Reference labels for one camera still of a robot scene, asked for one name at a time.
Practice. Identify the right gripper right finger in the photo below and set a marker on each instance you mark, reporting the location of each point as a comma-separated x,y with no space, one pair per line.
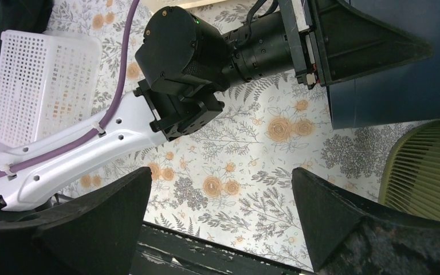
348,234

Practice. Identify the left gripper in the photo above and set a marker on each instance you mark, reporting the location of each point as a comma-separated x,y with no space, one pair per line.
183,54

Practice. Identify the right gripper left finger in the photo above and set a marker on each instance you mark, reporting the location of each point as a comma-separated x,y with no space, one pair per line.
92,234

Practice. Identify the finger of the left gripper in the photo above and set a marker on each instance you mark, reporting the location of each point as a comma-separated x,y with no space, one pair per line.
349,44

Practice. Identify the dark blue round bin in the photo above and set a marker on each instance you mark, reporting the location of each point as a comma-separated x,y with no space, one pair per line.
403,94

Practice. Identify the green mesh waste bin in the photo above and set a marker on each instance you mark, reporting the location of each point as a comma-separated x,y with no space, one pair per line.
411,176

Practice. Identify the white perforated basket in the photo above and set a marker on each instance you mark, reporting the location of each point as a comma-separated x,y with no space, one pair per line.
47,83

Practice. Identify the cream perforated basket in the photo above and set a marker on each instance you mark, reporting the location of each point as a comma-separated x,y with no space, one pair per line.
154,5

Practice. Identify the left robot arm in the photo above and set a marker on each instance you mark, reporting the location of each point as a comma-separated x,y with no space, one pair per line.
31,174

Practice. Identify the floral patterned mat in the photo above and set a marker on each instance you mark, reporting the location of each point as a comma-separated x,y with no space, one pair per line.
230,182

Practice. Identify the black cloth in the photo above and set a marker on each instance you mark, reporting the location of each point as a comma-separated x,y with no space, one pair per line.
25,15

